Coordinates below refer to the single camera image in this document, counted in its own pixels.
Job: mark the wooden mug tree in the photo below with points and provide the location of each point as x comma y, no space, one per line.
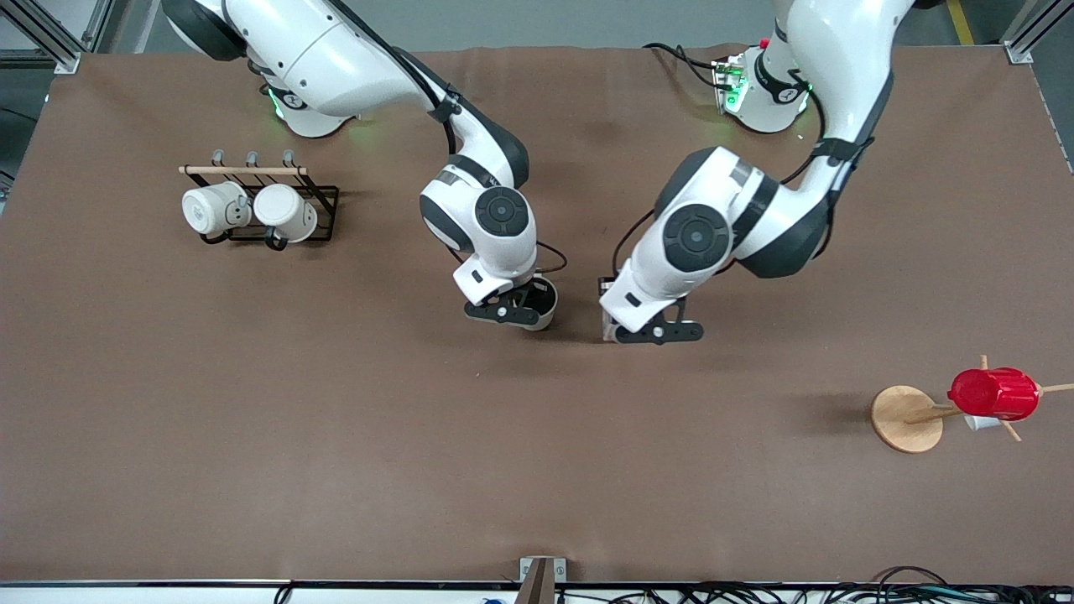
902,419

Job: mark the grey metal bracket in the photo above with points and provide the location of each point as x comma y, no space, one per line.
541,579

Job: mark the white mug with grey inside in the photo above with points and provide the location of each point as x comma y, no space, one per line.
549,317

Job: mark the red plastic cup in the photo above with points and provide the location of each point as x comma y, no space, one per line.
994,394

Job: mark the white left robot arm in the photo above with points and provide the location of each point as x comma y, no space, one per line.
713,235

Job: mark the blue milk carton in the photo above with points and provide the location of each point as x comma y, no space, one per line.
607,332

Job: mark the aluminium frame profile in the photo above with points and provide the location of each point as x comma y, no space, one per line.
50,42
1028,33

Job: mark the brown table cover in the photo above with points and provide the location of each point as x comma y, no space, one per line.
336,419

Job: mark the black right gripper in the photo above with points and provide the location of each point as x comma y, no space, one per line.
534,295

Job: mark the small white cup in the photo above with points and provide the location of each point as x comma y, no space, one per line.
980,424

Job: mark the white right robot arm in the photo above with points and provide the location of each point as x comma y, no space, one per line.
336,59

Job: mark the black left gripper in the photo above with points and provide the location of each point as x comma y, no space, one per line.
604,280

